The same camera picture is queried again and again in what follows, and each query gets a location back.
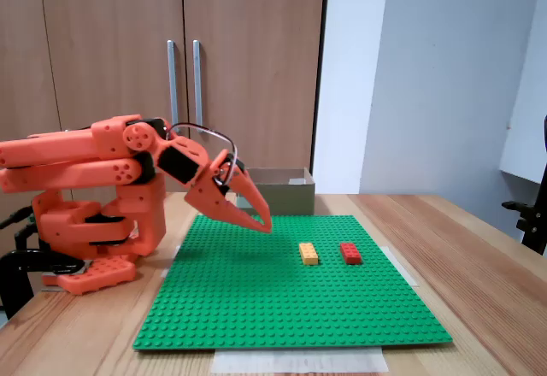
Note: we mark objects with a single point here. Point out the red lego block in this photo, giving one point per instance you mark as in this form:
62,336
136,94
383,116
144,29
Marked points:
351,254

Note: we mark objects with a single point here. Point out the open cardboard box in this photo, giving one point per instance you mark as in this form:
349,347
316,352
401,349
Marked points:
290,198

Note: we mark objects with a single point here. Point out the yellow lego block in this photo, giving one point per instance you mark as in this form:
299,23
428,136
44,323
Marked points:
308,254

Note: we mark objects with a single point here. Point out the green lego baseplate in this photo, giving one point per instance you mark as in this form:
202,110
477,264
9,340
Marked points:
278,299

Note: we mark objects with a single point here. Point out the small masking tape strip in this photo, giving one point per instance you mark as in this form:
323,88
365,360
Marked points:
176,249

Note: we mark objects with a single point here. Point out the wooden cabinet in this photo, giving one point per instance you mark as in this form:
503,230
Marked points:
107,51

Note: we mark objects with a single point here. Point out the wide masking tape strip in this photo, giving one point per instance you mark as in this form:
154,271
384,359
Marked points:
299,361

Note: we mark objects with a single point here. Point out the black table clamp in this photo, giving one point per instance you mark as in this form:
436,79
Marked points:
13,273

